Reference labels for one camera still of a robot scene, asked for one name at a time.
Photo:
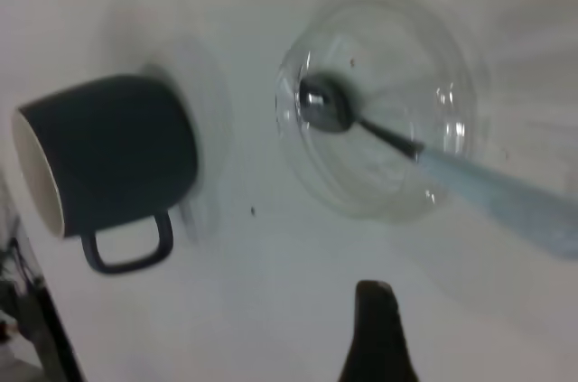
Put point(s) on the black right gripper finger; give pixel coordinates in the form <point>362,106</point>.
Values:
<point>377,337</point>

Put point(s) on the dark grey ceramic mug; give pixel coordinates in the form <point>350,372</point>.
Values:
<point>113,151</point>

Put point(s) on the clear round glass dish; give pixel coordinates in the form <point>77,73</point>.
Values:
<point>361,192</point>

